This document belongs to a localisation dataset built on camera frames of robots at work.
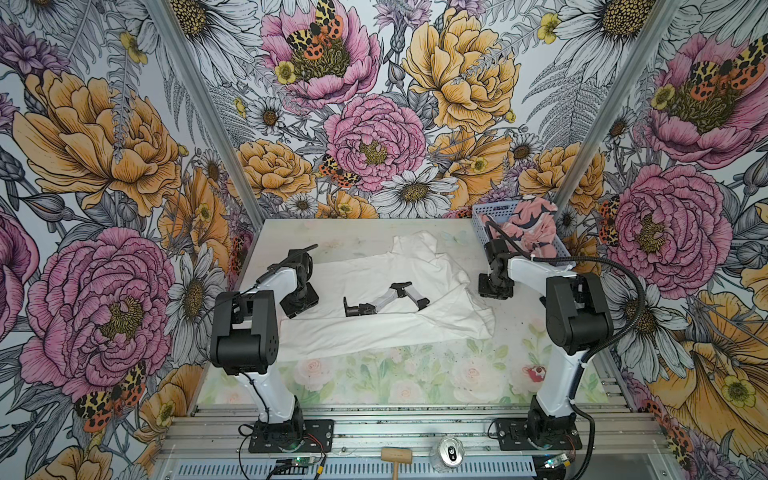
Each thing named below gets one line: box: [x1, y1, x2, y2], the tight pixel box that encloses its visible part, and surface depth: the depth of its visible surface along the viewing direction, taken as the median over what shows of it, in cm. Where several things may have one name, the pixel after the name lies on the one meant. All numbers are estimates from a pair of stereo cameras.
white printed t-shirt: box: [279, 230, 495, 361], surface depth 99 cm
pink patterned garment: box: [481, 195, 558, 258], surface depth 115 cm
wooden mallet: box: [380, 446, 413, 480], surface depth 72 cm
